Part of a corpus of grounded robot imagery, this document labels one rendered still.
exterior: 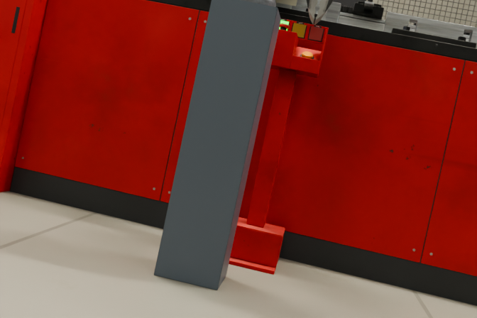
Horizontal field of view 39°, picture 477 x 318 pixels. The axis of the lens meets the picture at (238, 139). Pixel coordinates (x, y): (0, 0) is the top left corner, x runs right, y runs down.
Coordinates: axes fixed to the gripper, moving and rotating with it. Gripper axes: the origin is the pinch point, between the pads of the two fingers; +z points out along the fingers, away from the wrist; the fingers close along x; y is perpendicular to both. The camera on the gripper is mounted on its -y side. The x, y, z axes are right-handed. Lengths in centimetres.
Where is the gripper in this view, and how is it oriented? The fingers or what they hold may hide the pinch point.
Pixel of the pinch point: (314, 20)
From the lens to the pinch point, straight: 230.4
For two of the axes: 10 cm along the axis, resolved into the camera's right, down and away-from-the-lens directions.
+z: -2.0, 9.7, 1.2
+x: -9.7, -2.1, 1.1
